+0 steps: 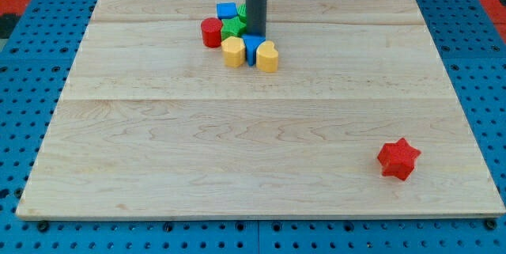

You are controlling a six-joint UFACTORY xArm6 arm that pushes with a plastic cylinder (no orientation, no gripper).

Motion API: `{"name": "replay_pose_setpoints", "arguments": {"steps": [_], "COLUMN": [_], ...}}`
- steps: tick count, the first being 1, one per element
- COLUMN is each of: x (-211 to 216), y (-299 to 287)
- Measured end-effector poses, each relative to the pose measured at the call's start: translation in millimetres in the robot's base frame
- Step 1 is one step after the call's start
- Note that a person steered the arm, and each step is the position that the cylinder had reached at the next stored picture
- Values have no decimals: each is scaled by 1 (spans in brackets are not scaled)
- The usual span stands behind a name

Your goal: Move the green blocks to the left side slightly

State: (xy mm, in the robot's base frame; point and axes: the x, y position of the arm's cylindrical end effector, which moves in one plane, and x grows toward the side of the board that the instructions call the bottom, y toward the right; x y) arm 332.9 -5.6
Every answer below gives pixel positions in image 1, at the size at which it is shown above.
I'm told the red star block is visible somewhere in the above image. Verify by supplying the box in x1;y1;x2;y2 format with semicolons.
377;138;421;181

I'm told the yellow heart block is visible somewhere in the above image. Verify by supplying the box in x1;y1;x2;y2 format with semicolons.
256;40;279;73

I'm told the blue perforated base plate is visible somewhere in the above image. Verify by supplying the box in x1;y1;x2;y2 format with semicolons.
1;0;505;253

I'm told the green star block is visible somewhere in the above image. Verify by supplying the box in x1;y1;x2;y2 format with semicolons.
221;17;247;40

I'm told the light wooden board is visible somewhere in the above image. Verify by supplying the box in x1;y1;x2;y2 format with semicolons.
16;0;505;221

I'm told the red cylinder block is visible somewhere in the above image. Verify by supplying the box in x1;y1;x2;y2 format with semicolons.
201;17;223;48

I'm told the blue triangle block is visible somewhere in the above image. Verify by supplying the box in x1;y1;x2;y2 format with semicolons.
242;34;266;66

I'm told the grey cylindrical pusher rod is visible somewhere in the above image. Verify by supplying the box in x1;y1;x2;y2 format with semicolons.
246;0;267;36

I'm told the yellow pentagon block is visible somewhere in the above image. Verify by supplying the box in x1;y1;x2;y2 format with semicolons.
221;36;246;68

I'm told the green round block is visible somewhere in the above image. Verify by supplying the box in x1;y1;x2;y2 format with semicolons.
236;3;247;24

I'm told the blue cube block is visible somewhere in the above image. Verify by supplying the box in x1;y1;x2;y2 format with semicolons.
216;2;238;20

